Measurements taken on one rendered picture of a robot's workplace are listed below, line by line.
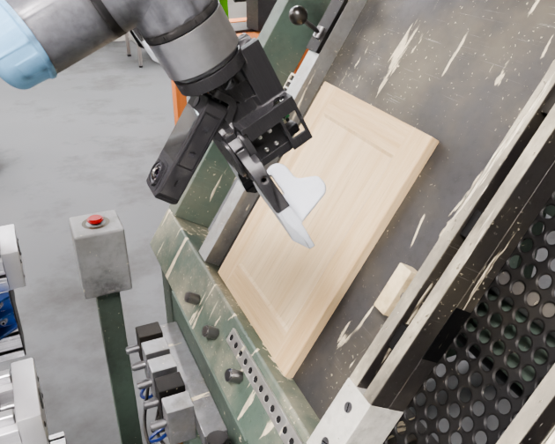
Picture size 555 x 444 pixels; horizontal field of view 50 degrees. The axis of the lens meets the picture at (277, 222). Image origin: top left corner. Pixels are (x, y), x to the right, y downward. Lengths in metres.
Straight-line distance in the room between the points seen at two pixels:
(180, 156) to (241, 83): 0.09
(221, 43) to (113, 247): 1.04
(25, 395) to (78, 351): 1.66
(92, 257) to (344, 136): 0.71
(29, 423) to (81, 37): 0.60
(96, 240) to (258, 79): 0.99
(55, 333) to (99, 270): 1.25
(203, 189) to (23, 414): 0.82
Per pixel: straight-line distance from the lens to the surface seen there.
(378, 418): 0.89
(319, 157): 1.20
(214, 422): 1.23
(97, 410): 2.38
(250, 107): 0.60
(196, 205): 1.60
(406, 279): 0.91
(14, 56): 0.55
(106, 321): 1.68
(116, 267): 1.56
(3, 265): 1.37
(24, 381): 1.01
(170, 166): 0.59
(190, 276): 1.41
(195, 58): 0.54
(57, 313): 2.90
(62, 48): 0.54
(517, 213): 0.83
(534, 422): 0.72
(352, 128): 1.15
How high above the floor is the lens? 1.63
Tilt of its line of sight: 28 degrees down
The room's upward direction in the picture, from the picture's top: straight up
